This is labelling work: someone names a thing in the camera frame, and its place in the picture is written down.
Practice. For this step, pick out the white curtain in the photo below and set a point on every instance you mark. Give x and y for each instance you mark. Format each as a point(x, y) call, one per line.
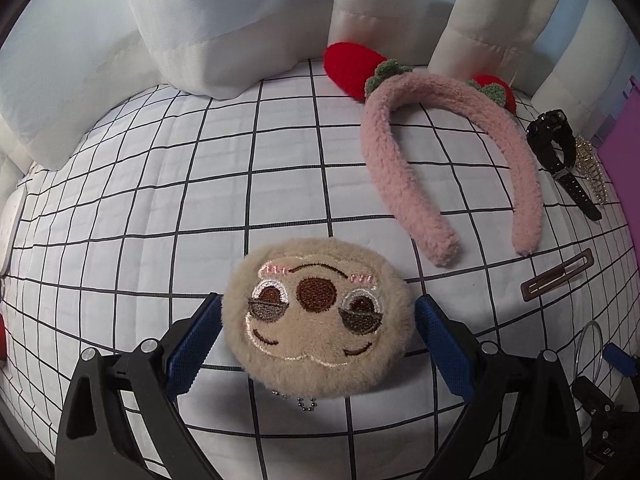
point(225, 20)

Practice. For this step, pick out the pink fuzzy strawberry headband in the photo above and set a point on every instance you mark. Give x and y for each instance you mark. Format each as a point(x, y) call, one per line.
point(390, 160)

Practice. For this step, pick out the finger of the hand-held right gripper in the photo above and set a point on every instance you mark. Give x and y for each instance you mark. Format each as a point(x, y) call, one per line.
point(620, 358)

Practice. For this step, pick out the purple box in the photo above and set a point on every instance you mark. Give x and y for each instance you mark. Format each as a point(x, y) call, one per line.
point(625, 150)

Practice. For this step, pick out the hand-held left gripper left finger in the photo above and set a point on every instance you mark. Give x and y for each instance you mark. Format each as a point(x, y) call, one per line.
point(192, 345)

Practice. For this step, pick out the brown hair clip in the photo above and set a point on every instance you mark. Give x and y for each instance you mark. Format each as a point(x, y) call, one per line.
point(526, 289)

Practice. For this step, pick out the gold pearl hair clip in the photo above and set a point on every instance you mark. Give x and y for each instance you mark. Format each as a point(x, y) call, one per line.
point(592, 175)

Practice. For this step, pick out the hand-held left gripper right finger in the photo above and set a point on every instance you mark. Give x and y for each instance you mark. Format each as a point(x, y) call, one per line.
point(442, 347)

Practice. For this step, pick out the silver metal bangle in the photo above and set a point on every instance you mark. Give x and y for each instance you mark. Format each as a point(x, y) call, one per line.
point(579, 342)

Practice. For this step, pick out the white black-checked bed sheet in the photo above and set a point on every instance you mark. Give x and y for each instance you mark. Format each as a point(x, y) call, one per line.
point(150, 200)

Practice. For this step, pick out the red object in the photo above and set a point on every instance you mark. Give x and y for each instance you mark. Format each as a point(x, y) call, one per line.
point(2, 335)

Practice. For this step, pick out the black wrist watch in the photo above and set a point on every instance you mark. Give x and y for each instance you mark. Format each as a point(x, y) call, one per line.
point(550, 132)

